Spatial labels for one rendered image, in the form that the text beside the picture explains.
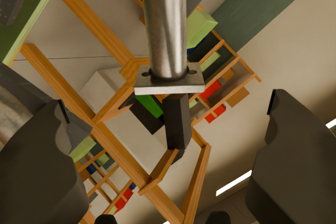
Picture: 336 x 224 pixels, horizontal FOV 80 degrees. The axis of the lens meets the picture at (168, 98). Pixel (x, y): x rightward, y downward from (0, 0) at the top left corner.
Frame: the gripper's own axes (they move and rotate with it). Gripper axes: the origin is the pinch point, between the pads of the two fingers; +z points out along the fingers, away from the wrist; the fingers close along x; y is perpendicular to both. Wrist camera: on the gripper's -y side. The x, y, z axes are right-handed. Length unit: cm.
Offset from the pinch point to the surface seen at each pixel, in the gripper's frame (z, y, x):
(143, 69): 5.5, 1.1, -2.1
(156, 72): 3.4, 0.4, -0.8
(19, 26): 19.3, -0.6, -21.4
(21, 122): 1.7, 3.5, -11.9
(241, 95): 447, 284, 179
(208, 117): 445, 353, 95
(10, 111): 1.9, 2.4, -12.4
